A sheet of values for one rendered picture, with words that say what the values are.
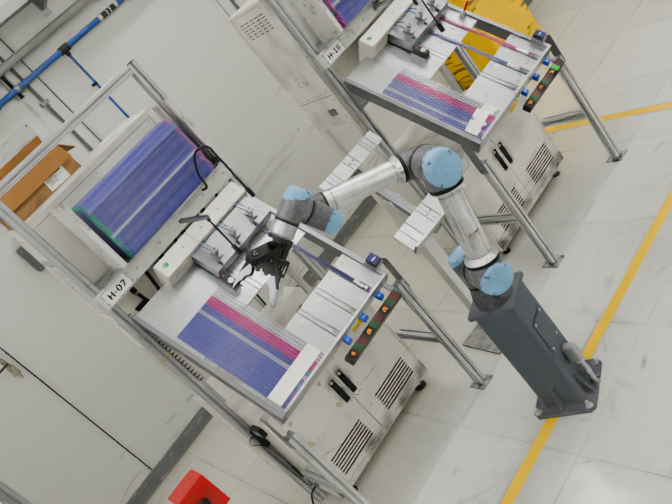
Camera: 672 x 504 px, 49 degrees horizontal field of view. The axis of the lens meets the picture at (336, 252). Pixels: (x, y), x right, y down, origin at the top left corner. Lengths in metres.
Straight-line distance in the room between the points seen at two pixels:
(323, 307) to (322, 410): 0.51
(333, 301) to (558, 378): 0.88
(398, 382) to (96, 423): 1.89
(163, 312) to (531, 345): 1.38
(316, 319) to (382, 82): 1.23
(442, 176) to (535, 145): 1.82
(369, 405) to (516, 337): 0.85
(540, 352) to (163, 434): 2.59
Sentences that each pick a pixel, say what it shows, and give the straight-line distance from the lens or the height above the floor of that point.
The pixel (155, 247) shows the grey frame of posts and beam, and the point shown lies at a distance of 2.91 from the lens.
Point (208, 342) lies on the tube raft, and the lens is 2.78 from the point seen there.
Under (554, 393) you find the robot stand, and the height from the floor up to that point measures 0.10.
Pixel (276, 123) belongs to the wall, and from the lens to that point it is 4.93.
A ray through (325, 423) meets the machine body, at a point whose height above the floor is 0.36.
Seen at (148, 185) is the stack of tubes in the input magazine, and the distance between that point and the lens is 2.89.
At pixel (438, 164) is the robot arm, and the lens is 2.21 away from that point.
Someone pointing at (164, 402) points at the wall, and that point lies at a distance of 4.57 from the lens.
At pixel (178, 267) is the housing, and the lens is 2.88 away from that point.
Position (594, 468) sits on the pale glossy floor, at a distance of 2.73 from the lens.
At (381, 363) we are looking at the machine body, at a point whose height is 0.29.
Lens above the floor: 2.02
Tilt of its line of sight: 23 degrees down
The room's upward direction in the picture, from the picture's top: 42 degrees counter-clockwise
